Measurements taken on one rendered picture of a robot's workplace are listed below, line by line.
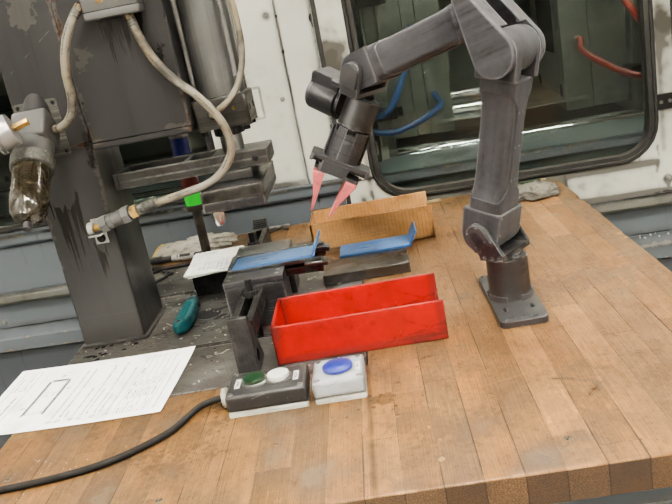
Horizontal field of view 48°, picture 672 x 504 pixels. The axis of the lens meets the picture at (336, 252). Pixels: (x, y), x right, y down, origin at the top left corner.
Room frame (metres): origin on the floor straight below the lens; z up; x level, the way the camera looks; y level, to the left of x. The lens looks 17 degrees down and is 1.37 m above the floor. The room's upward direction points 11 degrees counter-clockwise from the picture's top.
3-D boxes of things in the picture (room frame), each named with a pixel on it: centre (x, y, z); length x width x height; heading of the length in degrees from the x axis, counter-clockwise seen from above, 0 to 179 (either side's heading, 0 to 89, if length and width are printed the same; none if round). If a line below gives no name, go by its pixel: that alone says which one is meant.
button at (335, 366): (0.89, 0.03, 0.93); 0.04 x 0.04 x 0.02
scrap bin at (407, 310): (1.05, -0.02, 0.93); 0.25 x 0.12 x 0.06; 86
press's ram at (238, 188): (1.25, 0.21, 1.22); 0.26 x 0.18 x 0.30; 86
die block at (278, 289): (1.26, 0.13, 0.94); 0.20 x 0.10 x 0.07; 176
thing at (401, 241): (1.41, -0.08, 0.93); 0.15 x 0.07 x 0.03; 85
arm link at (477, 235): (1.08, -0.24, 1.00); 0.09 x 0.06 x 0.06; 135
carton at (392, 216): (1.54, -0.09, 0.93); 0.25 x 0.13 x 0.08; 86
